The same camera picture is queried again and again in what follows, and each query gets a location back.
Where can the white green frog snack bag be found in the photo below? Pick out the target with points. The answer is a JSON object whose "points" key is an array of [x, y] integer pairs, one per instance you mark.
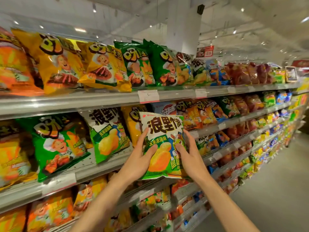
{"points": [[164, 132], [106, 135]]}

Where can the person's left forearm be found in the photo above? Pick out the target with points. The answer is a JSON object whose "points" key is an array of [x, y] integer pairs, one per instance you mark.
{"points": [[101, 207]]}

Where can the blue wavy chip bags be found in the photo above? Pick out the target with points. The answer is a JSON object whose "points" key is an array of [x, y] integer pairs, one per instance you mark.
{"points": [[217, 72]]}

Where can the row of orange snack bags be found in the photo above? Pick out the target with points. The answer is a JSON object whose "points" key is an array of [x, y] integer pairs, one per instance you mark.
{"points": [[48, 212], [14, 67]]}

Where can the small framed display box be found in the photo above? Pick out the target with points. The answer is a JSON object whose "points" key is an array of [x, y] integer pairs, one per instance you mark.
{"points": [[291, 74]]}

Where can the person's left hand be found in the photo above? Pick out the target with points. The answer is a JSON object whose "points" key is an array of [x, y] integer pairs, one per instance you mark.
{"points": [[135, 164]]}

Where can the white price tag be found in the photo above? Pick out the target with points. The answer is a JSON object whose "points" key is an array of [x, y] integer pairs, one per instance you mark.
{"points": [[200, 93], [231, 89], [59, 183], [148, 96]]}

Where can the person's right hand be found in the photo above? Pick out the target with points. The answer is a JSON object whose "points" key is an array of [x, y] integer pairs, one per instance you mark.
{"points": [[194, 164]]}

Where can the green white wavy chip bags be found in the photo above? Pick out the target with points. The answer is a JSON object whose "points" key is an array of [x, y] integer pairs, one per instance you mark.
{"points": [[190, 70]]}

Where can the metal store shelving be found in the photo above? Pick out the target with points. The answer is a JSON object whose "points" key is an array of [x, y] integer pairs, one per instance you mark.
{"points": [[96, 103]]}

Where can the red white poster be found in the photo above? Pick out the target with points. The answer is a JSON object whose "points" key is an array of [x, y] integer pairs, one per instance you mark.
{"points": [[205, 51]]}

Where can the yellow chef snack bag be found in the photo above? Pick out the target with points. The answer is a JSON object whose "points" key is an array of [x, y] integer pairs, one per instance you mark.
{"points": [[12, 157], [131, 123]]}

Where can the person's right forearm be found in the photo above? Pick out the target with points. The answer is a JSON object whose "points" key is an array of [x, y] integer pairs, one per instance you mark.
{"points": [[224, 207]]}

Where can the black wall speaker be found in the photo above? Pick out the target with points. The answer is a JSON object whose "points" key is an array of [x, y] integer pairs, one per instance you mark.
{"points": [[200, 9]]}

